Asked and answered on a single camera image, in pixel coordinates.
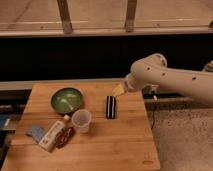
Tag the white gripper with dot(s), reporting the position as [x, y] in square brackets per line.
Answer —
[129, 85]

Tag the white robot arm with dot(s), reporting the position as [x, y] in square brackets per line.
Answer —
[153, 70]

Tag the clear plastic cup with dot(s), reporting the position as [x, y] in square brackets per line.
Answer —
[81, 120]

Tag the green bowl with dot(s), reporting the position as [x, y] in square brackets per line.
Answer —
[66, 100]

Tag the dark red snack packet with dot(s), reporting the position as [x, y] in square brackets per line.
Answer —
[63, 137]

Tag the white bottle with cap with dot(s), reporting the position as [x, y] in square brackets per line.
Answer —
[49, 139]

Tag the right metal post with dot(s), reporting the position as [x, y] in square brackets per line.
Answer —
[130, 15]

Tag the metal post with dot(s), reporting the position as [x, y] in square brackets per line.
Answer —
[130, 15]
[65, 16]

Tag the left metal post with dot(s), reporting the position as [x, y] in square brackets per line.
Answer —
[65, 16]

